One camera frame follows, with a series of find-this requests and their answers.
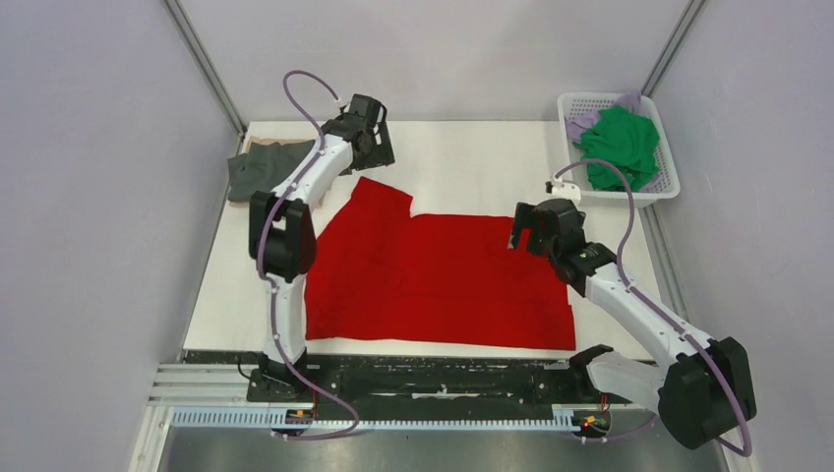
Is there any red t shirt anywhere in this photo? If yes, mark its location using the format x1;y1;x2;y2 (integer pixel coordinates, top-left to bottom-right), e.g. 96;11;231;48
305;178;577;350

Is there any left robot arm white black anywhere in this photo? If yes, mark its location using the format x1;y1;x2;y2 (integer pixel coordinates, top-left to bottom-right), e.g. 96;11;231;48
249;94;395;401

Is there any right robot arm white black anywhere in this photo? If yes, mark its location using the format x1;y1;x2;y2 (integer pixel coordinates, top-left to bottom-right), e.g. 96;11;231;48
508;199;757;456

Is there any folded grey t shirt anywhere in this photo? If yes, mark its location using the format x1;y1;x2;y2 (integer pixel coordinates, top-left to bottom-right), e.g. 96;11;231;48
226;141;321;204

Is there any folded beige t shirt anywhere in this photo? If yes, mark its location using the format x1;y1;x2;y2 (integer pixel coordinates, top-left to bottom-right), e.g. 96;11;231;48
229;136;340;209

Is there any green t shirt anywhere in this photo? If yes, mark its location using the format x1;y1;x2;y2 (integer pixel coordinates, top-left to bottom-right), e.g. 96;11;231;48
573;105;660;192

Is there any white plastic basket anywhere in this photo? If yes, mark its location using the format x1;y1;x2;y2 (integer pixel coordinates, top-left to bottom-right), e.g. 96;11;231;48
558;91;680;207

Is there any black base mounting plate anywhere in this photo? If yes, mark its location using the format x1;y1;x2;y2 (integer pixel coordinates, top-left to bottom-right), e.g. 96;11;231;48
181;350;636;424

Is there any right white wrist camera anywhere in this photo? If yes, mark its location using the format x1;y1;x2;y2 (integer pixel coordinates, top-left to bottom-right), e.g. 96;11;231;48
546;180;582;205

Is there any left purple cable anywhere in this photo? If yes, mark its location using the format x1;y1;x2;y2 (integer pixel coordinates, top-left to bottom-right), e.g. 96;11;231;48
255;69;361;443

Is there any purple cable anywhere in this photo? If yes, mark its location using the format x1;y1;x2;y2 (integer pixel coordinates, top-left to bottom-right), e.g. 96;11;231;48
255;69;361;443
552;158;754;458

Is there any right aluminium table rail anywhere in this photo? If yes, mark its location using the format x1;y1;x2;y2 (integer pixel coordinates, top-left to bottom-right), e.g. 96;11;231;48
639;205;689;322

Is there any left aluminium frame post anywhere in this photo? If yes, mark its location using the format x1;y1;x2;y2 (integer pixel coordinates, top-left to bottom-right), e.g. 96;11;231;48
161;0;248;139

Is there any aluminium frame post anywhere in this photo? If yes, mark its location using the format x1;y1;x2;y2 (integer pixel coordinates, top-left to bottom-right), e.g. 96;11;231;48
161;0;248;139
641;0;708;96

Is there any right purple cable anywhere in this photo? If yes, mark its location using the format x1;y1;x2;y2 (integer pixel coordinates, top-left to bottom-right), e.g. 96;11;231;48
552;158;754;458

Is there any right aluminium frame post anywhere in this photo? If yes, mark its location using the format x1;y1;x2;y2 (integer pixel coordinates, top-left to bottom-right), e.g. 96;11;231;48
641;0;708;96

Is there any white slotted cable duct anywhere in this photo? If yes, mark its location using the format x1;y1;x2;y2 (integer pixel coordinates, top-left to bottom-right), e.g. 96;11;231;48
170;406;598;434

